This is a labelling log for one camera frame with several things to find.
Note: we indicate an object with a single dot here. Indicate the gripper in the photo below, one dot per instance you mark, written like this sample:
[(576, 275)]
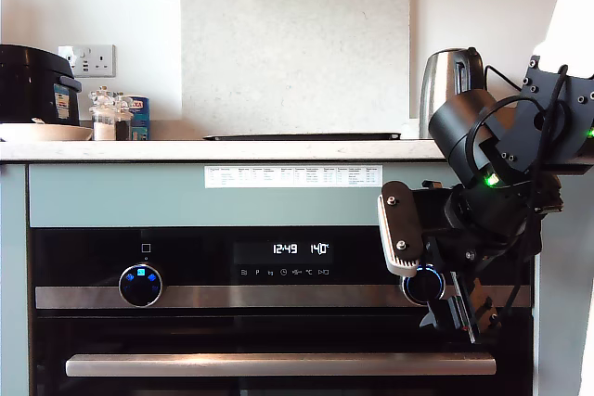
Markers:
[(468, 252)]

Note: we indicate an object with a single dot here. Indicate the oven digital display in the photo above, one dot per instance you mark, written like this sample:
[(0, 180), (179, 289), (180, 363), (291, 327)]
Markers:
[(301, 249)]

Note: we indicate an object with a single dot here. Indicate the black glass oven door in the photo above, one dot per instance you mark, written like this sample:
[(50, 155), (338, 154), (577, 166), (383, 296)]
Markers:
[(232, 335)]

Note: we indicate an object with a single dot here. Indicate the black built-in oven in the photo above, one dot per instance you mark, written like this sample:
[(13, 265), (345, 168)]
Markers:
[(185, 252)]

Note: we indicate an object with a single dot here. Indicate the oven rotary knob blue icons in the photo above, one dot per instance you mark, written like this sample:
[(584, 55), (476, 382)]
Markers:
[(140, 285)]

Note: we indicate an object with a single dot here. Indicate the grey-green cabinet door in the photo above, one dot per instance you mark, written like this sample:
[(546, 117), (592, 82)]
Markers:
[(568, 298), (13, 275)]

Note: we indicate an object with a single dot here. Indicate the white printed table label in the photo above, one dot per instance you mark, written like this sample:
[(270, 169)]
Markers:
[(292, 176)]

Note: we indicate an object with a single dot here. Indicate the black glass hob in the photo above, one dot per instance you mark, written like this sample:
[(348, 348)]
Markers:
[(301, 137)]

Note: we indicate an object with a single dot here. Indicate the stainless steel kettle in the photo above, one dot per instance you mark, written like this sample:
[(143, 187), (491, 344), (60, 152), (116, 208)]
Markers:
[(441, 76)]

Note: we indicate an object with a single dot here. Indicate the pale stone splashback panel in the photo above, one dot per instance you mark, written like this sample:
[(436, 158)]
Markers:
[(297, 43)]

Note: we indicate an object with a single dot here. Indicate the grey-green filler panel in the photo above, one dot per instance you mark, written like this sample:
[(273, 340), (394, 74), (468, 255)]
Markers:
[(116, 196)]

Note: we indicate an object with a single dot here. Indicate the blue salt box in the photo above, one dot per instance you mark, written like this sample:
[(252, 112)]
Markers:
[(140, 118)]

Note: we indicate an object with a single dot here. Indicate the clear pepper grinder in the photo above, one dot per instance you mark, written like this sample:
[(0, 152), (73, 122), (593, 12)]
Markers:
[(123, 129)]

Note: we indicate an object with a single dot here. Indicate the white bowl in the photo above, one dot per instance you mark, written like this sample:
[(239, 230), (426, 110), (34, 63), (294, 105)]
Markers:
[(51, 132)]

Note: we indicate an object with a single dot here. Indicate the metal spoon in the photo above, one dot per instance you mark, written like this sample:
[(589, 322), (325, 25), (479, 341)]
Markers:
[(39, 121)]

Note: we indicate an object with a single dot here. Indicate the black rice cooker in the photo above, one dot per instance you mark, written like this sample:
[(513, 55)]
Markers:
[(28, 85)]

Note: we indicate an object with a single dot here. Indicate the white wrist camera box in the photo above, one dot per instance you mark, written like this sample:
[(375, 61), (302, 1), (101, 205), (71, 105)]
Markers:
[(401, 224)]

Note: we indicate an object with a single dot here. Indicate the steel double wall socket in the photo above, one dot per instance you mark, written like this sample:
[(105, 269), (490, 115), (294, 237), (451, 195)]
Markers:
[(93, 61)]

